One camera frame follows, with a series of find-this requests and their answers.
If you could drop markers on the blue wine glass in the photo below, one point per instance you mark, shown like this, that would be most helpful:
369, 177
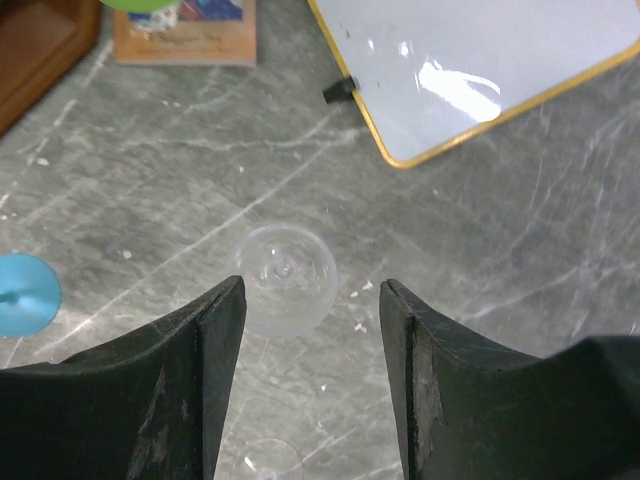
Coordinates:
30, 295

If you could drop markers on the clear wine glass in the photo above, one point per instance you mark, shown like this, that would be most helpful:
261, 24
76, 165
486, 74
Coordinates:
290, 278
268, 459

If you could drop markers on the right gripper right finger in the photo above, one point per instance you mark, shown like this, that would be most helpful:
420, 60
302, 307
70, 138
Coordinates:
467, 407

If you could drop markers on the green wine glass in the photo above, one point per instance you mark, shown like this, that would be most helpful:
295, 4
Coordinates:
137, 6

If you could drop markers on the gold wine glass rack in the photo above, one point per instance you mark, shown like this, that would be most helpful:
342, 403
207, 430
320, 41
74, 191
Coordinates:
40, 42

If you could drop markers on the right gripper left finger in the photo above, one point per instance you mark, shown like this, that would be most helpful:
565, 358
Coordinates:
150, 404

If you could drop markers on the gold framed whiteboard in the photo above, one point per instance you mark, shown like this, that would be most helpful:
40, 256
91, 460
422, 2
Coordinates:
429, 75

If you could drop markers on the small illustrated book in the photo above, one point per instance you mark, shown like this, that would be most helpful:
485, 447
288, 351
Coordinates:
192, 33

